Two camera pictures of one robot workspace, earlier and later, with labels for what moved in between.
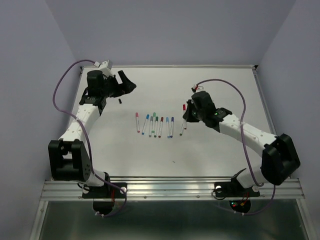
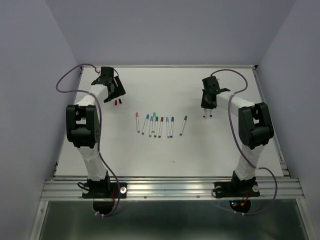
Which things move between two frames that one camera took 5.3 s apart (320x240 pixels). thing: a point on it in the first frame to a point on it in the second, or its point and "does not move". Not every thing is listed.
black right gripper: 187,115 to 205,104
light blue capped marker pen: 167,122 does not move
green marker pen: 182,129 does not move
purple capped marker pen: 172,127 does not move
